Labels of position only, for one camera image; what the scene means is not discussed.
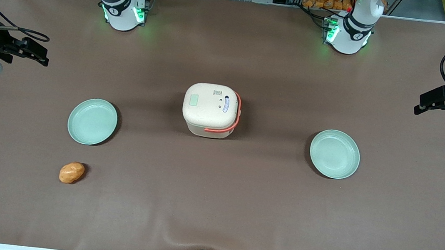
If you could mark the brown table mat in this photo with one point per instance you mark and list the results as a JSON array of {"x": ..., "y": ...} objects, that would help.
[{"x": 213, "y": 208}]

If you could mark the light green plate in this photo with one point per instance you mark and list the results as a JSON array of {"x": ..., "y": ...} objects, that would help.
[
  {"x": 92, "y": 122},
  {"x": 334, "y": 154}
]

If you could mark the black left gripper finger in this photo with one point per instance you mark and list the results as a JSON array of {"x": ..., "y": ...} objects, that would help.
[{"x": 435, "y": 98}]

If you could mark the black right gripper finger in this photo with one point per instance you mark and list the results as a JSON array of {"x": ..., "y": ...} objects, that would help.
[
  {"x": 31, "y": 59},
  {"x": 38, "y": 47}
]

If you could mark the orange-brown bread roll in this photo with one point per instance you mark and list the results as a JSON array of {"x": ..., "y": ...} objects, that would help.
[{"x": 71, "y": 172}]

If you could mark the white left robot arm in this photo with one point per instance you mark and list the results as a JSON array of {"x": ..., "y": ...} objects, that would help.
[{"x": 348, "y": 32}]

